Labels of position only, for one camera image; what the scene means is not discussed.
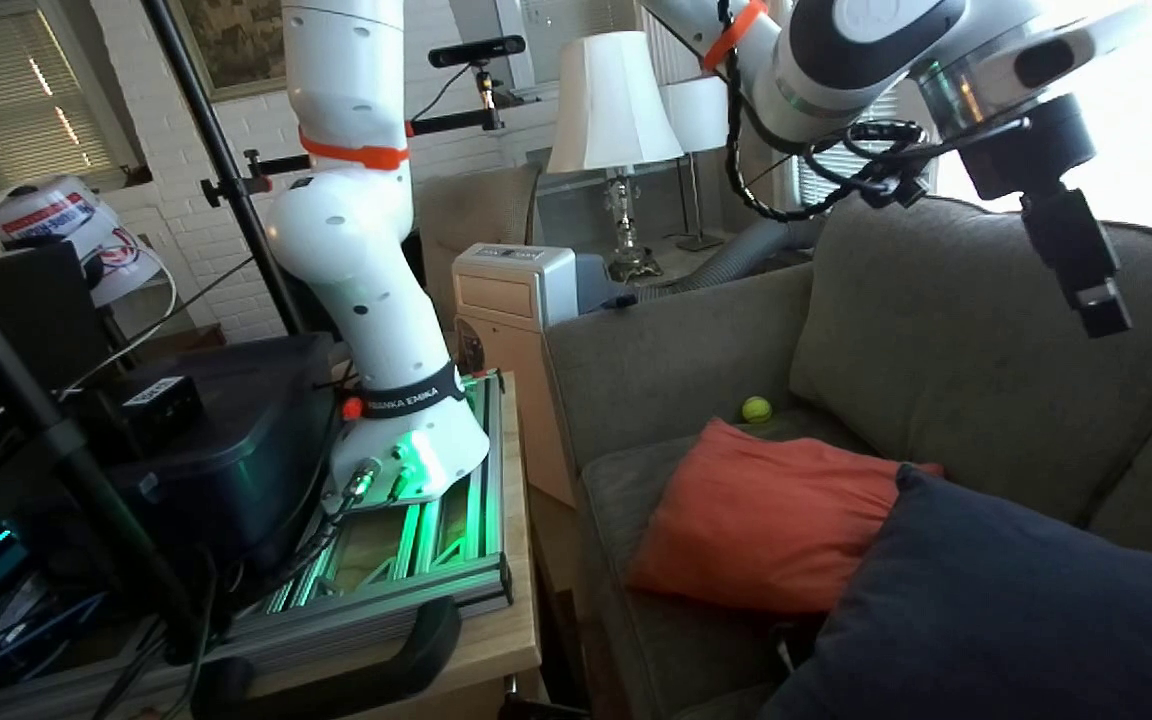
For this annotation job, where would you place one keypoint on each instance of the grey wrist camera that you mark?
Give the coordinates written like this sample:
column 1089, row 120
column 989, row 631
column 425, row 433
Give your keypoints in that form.
column 1050, row 62

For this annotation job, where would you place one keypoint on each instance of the small black adapter box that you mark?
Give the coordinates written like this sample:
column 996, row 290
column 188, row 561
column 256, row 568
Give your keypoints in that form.
column 162, row 396

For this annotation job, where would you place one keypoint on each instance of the dark blue pillow teal piping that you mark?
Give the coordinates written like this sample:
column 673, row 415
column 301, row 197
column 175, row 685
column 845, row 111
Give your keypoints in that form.
column 1002, row 612

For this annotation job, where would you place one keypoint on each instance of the yellow-green tennis ball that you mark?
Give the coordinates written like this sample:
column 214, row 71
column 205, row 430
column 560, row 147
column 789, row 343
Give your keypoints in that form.
column 758, row 410

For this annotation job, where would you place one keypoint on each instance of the thick black tripod pole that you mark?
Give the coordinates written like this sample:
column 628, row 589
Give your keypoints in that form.
column 62, row 447

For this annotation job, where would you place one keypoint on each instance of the white lamp glass base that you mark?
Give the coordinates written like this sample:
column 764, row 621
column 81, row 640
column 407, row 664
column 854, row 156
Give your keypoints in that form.
column 610, row 104

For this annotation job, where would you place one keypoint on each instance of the white bucket red-blue print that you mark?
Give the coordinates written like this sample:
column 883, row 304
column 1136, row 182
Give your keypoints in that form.
column 62, row 222

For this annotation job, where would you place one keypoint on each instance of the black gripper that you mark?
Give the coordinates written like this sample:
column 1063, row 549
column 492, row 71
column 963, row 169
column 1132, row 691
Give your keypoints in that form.
column 1023, row 147

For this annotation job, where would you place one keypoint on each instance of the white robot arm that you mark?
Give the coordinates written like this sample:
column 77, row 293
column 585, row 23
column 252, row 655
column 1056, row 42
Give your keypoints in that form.
column 351, row 243

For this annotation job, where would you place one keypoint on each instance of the red round button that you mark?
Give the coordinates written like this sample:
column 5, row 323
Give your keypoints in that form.
column 355, row 410

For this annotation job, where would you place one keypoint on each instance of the white framed window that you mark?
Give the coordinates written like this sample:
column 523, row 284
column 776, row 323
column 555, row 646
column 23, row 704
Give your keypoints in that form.
column 16, row 92

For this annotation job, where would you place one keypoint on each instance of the orange pillow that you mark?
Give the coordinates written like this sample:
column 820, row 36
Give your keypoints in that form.
column 763, row 521

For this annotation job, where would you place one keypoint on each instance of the white table lamp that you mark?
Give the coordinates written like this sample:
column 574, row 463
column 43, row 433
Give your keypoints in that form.
column 698, row 112

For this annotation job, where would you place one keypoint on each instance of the black camera boom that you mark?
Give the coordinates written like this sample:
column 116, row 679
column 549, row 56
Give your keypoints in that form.
column 338, row 151

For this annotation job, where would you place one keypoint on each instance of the black controller box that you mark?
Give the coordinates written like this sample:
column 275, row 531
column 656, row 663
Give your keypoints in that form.
column 249, row 447

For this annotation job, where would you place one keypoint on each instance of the thin black stand pole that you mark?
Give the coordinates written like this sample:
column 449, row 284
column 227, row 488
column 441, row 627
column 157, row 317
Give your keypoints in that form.
column 221, row 175

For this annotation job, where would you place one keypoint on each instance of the grey fabric sofa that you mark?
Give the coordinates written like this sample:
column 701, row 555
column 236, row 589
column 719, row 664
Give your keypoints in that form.
column 978, row 345

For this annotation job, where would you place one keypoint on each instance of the black stereo camera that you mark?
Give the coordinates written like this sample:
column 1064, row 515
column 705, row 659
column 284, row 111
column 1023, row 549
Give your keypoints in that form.
column 478, row 54

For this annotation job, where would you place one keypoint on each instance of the framed painting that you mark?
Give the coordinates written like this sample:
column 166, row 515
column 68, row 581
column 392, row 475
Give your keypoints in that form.
column 236, row 42

